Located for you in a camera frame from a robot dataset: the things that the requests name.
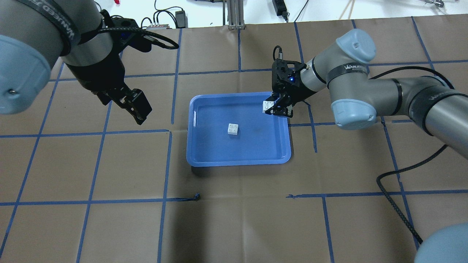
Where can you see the white building block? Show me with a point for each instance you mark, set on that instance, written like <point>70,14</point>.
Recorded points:
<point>266,105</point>
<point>233,129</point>

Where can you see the blue plastic tray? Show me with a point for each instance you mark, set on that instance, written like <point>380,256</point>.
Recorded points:
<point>262,139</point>

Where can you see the black power adapter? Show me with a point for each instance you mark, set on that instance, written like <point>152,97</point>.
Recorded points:
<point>280,8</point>

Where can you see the aluminium frame post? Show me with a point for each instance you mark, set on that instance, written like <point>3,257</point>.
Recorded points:
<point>233,14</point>

